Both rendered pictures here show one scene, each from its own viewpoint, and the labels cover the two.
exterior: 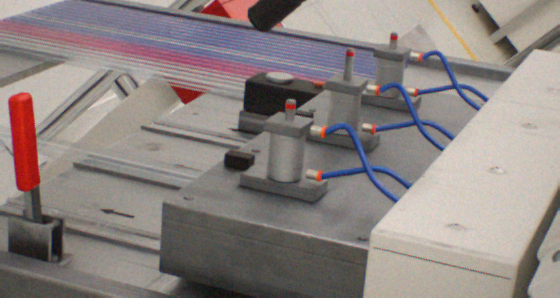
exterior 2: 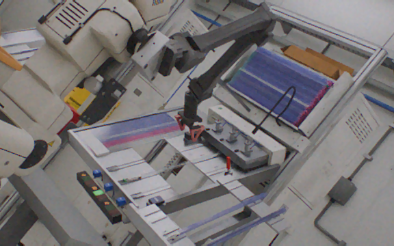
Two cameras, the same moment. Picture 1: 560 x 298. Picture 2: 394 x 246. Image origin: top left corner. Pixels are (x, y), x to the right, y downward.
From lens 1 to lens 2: 2.04 m
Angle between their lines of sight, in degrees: 52
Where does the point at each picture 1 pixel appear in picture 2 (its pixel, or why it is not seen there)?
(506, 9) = not seen: outside the picture
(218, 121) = (182, 144)
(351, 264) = (266, 156)
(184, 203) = (247, 160)
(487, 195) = (267, 140)
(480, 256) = (282, 149)
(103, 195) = (208, 165)
